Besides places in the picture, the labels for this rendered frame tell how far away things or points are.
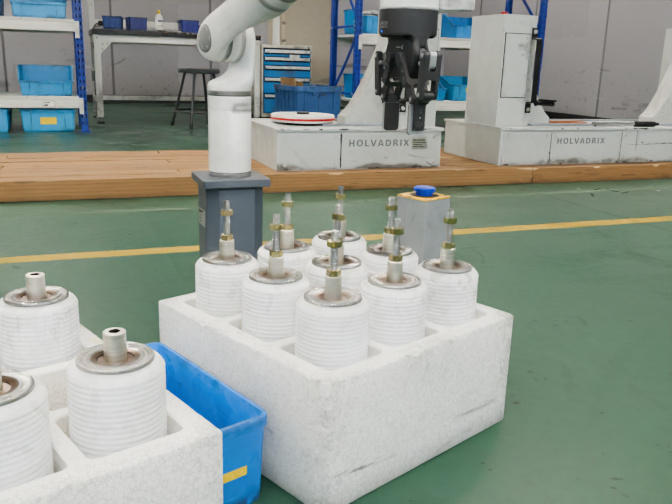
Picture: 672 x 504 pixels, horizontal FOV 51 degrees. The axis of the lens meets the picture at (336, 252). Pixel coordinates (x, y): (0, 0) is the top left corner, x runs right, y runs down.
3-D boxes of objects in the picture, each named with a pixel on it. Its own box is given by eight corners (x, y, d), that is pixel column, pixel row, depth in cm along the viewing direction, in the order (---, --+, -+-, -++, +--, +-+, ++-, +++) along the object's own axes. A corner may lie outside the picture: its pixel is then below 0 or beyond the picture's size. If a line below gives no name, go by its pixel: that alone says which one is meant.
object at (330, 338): (340, 450, 90) (345, 315, 85) (279, 429, 95) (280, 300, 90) (376, 420, 98) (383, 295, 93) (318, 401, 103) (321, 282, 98)
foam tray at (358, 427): (161, 405, 115) (157, 300, 110) (336, 347, 141) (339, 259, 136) (323, 519, 87) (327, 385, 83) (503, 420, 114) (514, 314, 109)
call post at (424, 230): (388, 352, 139) (396, 195, 131) (411, 343, 144) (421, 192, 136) (416, 363, 134) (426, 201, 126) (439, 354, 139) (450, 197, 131)
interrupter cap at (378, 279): (411, 274, 104) (411, 269, 104) (428, 290, 97) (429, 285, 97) (361, 276, 102) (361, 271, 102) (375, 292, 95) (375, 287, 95)
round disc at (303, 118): (263, 120, 344) (263, 109, 342) (321, 120, 354) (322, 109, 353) (281, 126, 316) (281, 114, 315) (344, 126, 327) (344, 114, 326)
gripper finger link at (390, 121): (399, 102, 96) (398, 130, 97) (397, 102, 97) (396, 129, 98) (385, 102, 96) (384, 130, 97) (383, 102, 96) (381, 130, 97)
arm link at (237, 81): (236, 18, 154) (237, 99, 158) (197, 15, 148) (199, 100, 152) (261, 17, 147) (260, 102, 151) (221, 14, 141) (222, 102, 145)
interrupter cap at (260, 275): (265, 268, 105) (265, 263, 105) (311, 275, 102) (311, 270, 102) (238, 281, 98) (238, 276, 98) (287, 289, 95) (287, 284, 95)
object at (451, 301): (426, 359, 118) (433, 255, 114) (479, 375, 113) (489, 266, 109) (396, 379, 111) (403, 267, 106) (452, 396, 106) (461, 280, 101)
